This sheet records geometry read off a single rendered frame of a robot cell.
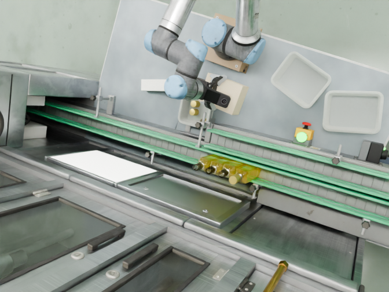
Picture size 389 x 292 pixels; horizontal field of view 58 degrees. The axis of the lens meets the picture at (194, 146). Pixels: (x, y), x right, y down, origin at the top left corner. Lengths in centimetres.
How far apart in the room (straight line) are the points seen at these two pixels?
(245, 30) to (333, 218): 85
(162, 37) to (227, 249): 72
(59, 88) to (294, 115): 124
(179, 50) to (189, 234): 60
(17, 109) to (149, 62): 72
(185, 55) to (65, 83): 108
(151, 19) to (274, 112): 87
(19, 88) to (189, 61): 102
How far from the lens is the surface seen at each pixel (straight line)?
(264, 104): 174
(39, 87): 198
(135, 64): 210
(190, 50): 113
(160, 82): 192
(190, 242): 120
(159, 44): 119
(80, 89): 217
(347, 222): 162
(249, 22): 138
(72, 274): 94
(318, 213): 162
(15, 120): 193
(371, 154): 160
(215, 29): 152
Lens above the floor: 243
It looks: 62 degrees down
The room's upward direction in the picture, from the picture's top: 101 degrees counter-clockwise
